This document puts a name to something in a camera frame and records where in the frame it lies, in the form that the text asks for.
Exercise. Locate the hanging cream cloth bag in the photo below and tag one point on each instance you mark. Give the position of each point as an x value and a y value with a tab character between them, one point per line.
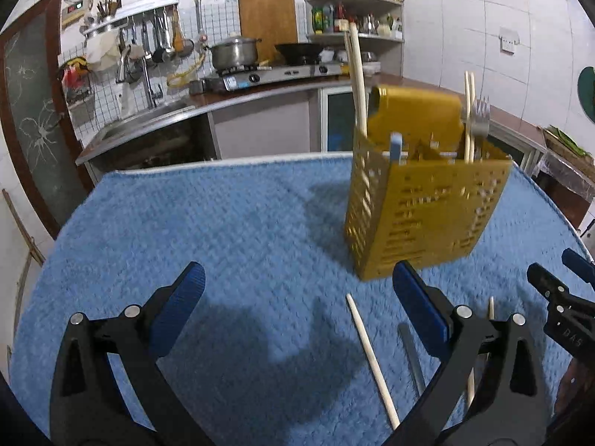
102	53

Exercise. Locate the steel kitchen sink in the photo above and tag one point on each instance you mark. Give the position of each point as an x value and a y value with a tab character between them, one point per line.
139	123

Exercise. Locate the dark red sauce bottle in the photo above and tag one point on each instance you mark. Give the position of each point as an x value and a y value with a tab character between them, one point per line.
340	21

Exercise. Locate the blue textured blanket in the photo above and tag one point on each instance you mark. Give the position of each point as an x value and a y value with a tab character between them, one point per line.
209	223

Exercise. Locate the wooden cutting board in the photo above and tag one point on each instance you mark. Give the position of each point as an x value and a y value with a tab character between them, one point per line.
267	18

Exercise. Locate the grey wall pipe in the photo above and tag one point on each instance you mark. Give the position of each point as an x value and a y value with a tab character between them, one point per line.
199	0

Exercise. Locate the hanging metal skimmer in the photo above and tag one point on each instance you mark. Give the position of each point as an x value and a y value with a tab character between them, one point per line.
186	47

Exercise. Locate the clear plastic sheet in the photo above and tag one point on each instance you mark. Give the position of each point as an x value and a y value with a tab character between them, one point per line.
567	172

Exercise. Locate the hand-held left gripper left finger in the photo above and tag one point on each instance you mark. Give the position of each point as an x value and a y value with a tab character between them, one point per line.
179	297

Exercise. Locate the green round board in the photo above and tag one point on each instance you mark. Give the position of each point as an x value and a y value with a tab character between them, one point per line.
588	95

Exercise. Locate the thin wooden stick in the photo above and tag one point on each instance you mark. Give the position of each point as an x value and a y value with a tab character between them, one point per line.
23	227

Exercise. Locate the white counter cabinet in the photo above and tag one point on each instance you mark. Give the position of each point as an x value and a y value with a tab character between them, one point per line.
265	125

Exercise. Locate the green vegetables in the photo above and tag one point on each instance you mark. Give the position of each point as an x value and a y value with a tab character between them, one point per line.
567	139

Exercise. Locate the beige power strip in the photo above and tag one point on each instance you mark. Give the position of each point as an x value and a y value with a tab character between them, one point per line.
76	11

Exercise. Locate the person's right hand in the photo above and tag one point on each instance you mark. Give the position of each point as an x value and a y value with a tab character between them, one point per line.
571	395

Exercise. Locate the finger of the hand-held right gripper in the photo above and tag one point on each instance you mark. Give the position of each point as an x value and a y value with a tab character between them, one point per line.
578	264
541	276

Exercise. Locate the brown framed glass door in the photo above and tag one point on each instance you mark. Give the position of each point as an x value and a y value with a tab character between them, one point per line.
32	116

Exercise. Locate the steel cooking pot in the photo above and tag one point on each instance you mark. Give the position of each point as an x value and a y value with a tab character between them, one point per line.
232	55

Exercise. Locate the dark grey utensil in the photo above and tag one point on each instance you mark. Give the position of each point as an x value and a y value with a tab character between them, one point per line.
411	357

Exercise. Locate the chrome faucet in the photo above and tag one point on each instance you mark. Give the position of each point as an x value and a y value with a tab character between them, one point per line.
148	83

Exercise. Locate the wooden crate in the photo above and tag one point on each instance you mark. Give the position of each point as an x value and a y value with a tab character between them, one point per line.
565	204

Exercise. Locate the dark kitchen countertop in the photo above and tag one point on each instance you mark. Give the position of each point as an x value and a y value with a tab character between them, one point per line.
260	95

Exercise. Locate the hanging black ladle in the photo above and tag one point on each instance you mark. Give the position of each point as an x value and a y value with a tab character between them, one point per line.
160	55

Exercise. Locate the light blue plastic spoon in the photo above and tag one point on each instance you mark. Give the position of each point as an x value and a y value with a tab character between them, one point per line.
396	144

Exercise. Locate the chopstick cup on rack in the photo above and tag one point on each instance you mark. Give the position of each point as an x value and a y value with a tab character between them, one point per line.
108	9

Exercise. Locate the yellow and black gloves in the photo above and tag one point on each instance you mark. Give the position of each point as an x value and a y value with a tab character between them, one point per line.
74	72

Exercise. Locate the cream teapot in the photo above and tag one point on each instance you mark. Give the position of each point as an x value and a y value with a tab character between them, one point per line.
386	27

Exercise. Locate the steel gas stove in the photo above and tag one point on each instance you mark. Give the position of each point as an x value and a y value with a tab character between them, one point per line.
283	72

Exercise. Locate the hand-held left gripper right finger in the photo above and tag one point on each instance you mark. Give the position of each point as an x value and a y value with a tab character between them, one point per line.
420	302

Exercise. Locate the yellow perforated utensil holder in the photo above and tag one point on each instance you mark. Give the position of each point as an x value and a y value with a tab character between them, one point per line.
418	223

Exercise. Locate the grey corner shelf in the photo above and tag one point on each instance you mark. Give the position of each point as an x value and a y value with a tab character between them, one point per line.
367	0

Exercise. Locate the small metal cup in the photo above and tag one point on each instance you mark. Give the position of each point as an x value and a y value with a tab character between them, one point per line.
196	87

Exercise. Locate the steel wall utensil rack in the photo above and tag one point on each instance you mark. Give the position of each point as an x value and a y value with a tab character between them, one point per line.
135	11

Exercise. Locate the white wall socket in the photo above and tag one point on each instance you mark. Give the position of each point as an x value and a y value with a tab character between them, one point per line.
509	41

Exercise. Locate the green bottle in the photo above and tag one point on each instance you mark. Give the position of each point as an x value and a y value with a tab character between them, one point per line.
318	21

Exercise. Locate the small metal jar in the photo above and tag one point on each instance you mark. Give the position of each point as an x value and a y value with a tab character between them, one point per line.
368	25

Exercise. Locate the black wok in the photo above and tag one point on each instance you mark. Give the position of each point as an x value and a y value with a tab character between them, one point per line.
297	51

